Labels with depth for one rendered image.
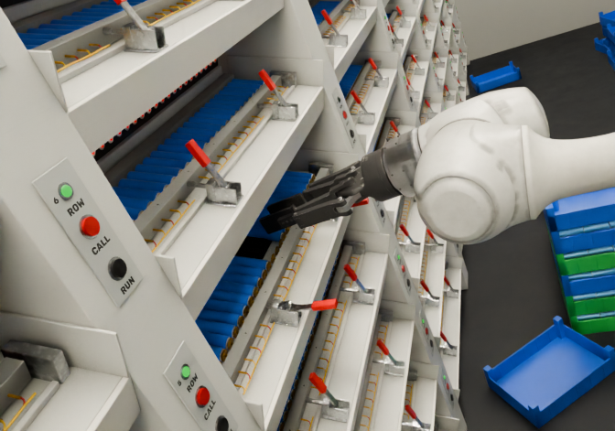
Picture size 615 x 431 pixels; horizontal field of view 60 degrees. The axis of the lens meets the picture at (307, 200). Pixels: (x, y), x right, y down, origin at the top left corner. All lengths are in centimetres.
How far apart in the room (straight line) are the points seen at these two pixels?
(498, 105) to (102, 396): 54
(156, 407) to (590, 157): 47
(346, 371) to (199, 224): 43
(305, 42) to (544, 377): 123
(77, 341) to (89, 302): 4
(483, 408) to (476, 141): 128
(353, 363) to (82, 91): 64
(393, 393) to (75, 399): 79
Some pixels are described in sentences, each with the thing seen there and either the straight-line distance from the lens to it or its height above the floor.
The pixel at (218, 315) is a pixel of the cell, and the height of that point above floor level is 96.
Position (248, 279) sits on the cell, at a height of 96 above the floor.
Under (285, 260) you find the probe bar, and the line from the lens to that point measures 83.
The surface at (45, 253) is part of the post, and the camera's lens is 43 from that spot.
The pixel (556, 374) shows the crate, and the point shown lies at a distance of 181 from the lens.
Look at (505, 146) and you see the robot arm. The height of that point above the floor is 110.
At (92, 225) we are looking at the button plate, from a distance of 46.
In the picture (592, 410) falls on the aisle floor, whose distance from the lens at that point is 173.
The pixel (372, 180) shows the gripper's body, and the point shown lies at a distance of 76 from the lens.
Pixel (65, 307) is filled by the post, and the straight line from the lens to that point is 46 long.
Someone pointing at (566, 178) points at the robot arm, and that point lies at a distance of 59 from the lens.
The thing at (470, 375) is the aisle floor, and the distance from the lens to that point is 185.
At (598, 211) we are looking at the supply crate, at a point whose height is 44.
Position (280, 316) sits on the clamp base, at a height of 93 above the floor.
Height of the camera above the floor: 135
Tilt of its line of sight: 24 degrees down
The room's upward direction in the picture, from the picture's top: 24 degrees counter-clockwise
